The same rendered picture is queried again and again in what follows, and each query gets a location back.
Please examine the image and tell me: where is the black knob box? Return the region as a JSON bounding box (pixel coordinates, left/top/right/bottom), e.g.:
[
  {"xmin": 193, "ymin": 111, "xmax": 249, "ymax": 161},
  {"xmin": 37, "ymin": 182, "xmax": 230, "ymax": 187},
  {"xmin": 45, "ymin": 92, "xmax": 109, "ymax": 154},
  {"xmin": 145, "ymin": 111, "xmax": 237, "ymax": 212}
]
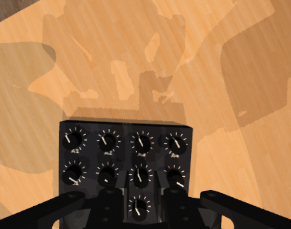
[{"xmin": 59, "ymin": 120, "xmax": 193, "ymax": 225}]

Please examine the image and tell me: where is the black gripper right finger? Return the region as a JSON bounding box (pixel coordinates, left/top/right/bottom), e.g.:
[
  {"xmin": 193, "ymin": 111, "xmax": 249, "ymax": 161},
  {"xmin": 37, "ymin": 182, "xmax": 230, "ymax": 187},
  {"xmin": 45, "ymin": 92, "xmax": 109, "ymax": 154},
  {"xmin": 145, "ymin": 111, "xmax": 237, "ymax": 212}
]
[{"xmin": 153, "ymin": 170, "xmax": 291, "ymax": 229}]

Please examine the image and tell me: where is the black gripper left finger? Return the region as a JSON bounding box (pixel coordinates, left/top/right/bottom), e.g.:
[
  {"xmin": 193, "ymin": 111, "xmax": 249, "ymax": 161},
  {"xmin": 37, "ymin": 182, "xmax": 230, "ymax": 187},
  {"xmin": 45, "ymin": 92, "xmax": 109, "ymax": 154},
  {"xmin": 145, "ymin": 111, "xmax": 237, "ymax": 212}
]
[{"xmin": 0, "ymin": 170, "xmax": 129, "ymax": 229}]

